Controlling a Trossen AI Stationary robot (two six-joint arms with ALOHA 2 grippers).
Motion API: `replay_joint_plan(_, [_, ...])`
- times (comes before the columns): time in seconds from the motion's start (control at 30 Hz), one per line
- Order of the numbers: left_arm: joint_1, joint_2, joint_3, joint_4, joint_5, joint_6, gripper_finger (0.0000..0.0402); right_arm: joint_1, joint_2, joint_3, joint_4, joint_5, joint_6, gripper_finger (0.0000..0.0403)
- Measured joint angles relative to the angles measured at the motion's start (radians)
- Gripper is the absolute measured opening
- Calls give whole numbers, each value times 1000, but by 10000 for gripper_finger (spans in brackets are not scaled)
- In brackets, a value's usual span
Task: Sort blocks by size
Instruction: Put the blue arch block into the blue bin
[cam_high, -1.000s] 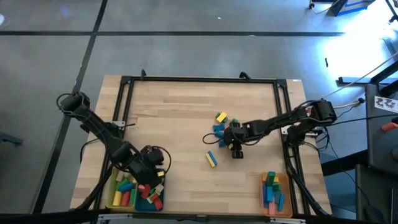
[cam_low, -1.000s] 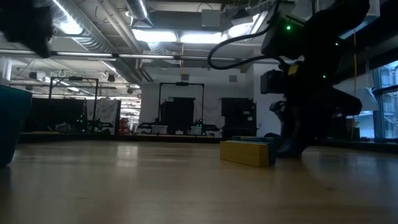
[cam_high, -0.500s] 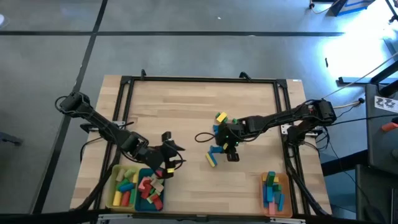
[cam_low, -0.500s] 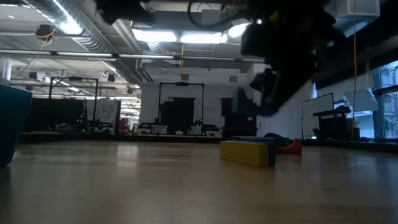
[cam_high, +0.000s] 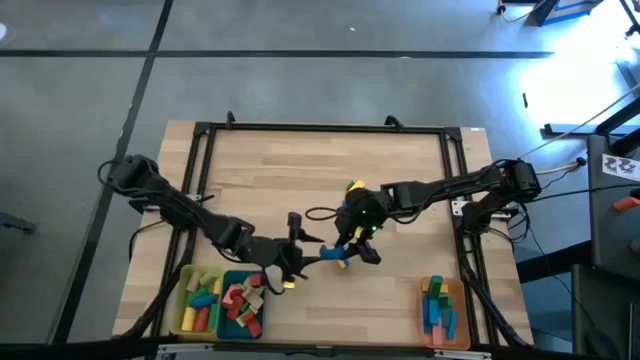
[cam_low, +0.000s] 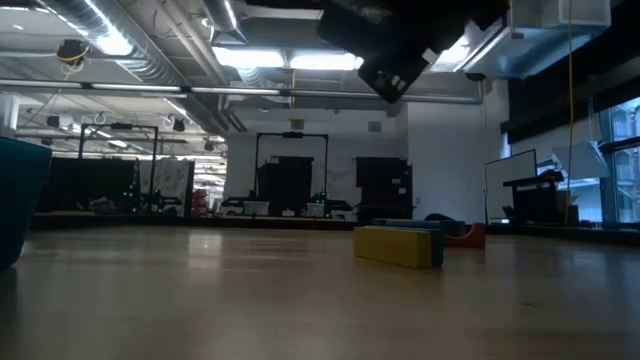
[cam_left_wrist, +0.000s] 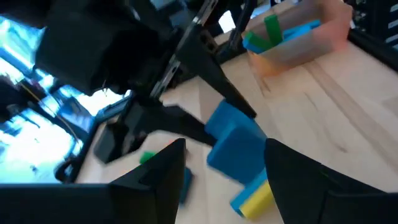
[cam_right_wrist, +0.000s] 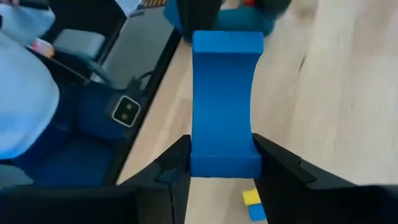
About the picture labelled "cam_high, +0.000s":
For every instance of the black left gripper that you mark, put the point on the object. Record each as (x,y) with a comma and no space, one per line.
(270,252)

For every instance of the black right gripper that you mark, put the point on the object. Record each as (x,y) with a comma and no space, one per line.
(362,210)

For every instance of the yellow plank block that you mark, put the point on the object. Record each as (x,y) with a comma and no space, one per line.
(342,263)

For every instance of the red short block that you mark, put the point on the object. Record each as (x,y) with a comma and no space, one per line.
(256,280)
(254,327)

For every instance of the yellow short block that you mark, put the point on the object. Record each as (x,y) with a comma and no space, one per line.
(444,288)
(217,286)
(188,318)
(357,185)

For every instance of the green short block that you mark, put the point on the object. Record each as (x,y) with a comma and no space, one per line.
(349,185)
(213,316)

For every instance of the natural wood arch block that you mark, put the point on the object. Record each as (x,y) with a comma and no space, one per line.
(254,300)

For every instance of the teal plank block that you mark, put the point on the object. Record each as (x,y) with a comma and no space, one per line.
(436,279)

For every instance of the green plank block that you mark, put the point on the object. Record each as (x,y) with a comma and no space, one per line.
(436,291)

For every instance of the red arch block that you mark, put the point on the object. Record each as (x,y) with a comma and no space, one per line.
(234,312)
(231,294)

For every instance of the light green arch block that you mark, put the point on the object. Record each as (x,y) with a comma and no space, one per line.
(241,320)

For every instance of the light green cylinder block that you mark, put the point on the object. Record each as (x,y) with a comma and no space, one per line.
(209,277)

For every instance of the pink plank block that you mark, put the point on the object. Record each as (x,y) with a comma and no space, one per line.
(437,334)

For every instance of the blue cylinder block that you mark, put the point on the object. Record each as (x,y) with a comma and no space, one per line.
(203,301)

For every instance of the natural wood cylinder block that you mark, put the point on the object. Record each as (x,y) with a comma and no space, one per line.
(193,281)

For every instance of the red cylinder block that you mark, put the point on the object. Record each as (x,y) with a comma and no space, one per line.
(202,319)

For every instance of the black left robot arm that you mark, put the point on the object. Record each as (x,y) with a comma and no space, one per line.
(165,200)

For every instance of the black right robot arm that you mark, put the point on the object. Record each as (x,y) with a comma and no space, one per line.
(450,187)

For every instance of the orange plastic tray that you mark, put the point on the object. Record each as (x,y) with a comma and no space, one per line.
(464,300)

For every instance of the teal plastic tray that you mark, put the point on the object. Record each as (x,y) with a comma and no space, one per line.
(225,332)

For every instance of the yellow plastic tray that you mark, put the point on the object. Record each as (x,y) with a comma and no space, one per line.
(176,300)

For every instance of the black cabinet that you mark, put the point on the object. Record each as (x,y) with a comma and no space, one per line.
(612,225)

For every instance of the black floor bar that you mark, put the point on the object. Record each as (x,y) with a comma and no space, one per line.
(590,126)

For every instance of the white printed sticker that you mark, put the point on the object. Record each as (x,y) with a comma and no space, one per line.
(620,166)

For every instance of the blue stand base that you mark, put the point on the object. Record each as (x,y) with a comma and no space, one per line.
(565,10)

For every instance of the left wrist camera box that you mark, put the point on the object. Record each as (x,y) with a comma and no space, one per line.
(295,224)

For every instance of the black table frame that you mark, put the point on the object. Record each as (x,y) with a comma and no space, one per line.
(325,127)

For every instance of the black frame clamp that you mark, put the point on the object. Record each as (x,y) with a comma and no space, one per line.
(394,121)
(230,119)

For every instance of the silver table bracket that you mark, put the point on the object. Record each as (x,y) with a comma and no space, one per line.
(462,354)
(190,351)

